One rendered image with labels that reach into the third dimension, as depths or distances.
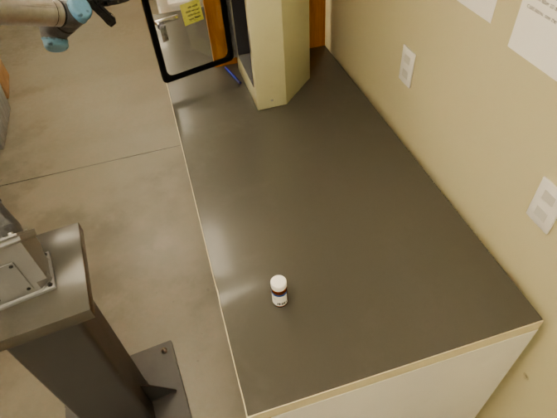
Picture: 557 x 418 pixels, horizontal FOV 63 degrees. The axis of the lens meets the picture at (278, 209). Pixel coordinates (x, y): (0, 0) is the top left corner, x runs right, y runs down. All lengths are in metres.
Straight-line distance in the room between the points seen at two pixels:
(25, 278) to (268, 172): 0.73
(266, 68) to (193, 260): 1.20
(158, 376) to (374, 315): 1.25
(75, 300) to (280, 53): 0.99
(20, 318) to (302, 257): 0.72
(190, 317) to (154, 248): 0.50
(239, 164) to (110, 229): 1.41
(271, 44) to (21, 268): 1.00
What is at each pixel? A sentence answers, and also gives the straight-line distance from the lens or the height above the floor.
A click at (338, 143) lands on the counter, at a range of 1.54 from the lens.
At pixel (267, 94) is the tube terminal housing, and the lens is 1.68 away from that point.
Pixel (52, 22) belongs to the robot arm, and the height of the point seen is 1.35.
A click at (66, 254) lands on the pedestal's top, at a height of 0.94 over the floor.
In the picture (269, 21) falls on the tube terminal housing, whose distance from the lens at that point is 1.57.
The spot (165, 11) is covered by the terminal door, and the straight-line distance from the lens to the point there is 1.76.
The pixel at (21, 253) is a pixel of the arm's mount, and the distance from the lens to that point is 1.22.
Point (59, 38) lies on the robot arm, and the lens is 1.69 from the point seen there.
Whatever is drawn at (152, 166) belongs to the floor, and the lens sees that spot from 3.07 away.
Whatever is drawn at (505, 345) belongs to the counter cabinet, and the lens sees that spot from 1.24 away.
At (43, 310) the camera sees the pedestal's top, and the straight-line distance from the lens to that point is 1.30.
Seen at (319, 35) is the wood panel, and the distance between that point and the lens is 2.08.
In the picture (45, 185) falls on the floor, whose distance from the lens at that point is 3.24.
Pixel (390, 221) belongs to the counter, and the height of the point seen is 0.94.
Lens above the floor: 1.90
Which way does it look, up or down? 46 degrees down
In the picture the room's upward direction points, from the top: 5 degrees counter-clockwise
